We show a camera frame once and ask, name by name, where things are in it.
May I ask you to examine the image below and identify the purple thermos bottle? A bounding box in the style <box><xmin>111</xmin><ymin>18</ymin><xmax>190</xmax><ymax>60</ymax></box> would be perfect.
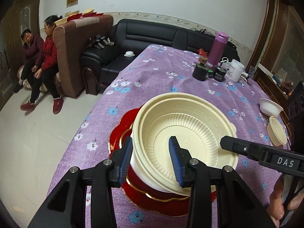
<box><xmin>207</xmin><ymin>31</ymin><xmax>229</xmax><ymax>67</ymax></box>

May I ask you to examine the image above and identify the purple floral tablecloth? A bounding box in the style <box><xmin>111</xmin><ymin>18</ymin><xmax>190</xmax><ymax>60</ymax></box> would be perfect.
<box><xmin>46</xmin><ymin>44</ymin><xmax>294</xmax><ymax>228</ymax></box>

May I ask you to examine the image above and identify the wooden door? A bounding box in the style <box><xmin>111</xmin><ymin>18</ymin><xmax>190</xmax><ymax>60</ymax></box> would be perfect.
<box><xmin>0</xmin><ymin>0</ymin><xmax>42</xmax><ymax>95</ymax></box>

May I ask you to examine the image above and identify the large red ribbed plate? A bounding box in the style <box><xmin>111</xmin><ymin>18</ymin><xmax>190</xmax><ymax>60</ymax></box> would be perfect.
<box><xmin>108</xmin><ymin>108</ymin><xmax>218</xmax><ymax>218</ymax></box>

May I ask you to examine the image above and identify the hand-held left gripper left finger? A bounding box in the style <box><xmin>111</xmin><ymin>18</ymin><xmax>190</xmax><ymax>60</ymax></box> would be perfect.
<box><xmin>28</xmin><ymin>136</ymin><xmax>134</xmax><ymax>228</ymax></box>

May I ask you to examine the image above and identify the wooden brick-pattern cabinet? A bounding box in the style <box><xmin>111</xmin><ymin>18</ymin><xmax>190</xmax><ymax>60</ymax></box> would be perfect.
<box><xmin>254</xmin><ymin>63</ymin><xmax>292</xmax><ymax>105</ymax></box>

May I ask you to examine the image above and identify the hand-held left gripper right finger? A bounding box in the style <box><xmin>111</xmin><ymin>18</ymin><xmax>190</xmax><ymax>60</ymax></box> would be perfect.
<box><xmin>168</xmin><ymin>135</ymin><xmax>279</xmax><ymax>228</ymax></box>

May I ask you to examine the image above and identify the black leather sofa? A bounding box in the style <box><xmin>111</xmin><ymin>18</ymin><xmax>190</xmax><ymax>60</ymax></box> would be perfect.
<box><xmin>81</xmin><ymin>18</ymin><xmax>238</xmax><ymax>94</ymax></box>

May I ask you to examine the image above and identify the black tea cup with lid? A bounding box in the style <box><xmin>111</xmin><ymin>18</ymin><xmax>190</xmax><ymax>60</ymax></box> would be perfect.
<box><xmin>192</xmin><ymin>56</ymin><xmax>212</xmax><ymax>82</ymax></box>

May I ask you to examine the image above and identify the small cream bowl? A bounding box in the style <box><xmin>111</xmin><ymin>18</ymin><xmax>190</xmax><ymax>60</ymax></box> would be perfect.
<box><xmin>266</xmin><ymin>116</ymin><xmax>288</xmax><ymax>146</ymax></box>

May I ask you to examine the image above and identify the person's right hand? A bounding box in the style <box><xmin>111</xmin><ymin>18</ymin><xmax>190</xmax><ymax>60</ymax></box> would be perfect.
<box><xmin>266</xmin><ymin>178</ymin><xmax>304</xmax><ymax>228</ymax></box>

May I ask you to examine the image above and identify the large white bowl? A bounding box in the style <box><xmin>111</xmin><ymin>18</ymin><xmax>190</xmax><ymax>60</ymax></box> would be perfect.
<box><xmin>129</xmin><ymin>121</ymin><xmax>238</xmax><ymax>196</ymax></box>

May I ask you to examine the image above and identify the large cream bowl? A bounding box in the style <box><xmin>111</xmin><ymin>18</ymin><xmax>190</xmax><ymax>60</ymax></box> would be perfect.
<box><xmin>131</xmin><ymin>92</ymin><xmax>239</xmax><ymax>193</ymax></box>

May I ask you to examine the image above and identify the small red scalloped plate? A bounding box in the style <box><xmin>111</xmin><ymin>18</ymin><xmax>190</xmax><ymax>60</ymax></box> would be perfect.
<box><xmin>109</xmin><ymin>123</ymin><xmax>216</xmax><ymax>201</ymax></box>

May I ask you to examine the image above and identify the white plastic jar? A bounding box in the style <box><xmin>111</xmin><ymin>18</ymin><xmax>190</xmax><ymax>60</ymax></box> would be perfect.
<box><xmin>228</xmin><ymin>59</ymin><xmax>245</xmax><ymax>82</ymax></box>

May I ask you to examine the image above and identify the brown armchair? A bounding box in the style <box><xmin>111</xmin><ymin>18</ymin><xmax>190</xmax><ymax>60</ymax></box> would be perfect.
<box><xmin>53</xmin><ymin>14</ymin><xmax>114</xmax><ymax>99</ymax></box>

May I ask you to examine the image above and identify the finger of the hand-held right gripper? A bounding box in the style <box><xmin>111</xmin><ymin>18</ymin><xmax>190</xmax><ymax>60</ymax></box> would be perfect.
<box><xmin>220</xmin><ymin>135</ymin><xmax>272</xmax><ymax>165</ymax></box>

